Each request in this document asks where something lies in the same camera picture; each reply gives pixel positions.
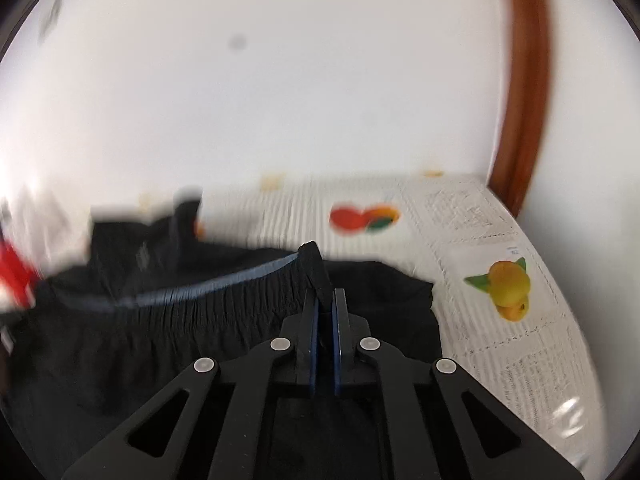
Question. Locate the white wall switch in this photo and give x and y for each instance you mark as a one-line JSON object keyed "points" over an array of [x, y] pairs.
{"points": [[50, 11]]}

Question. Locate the red gift bag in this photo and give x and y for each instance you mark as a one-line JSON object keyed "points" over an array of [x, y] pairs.
{"points": [[18, 276]]}

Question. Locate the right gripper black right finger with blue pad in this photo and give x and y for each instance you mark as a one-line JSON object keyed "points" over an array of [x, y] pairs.
{"points": [[441, 423]]}

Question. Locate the white plastic bag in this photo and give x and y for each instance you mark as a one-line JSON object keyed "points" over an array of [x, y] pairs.
{"points": [[49, 229]]}

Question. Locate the fruit print table cloth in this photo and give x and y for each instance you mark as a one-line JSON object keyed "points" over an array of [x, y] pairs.
{"points": [[500, 313]]}

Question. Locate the black white blue jacket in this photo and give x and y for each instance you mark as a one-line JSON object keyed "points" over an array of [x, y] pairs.
{"points": [[103, 337]]}

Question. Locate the brown wooden door frame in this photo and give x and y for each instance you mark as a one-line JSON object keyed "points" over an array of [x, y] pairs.
{"points": [[527, 102]]}

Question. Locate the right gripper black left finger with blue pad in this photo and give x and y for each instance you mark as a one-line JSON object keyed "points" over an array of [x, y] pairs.
{"points": [[293, 353]]}

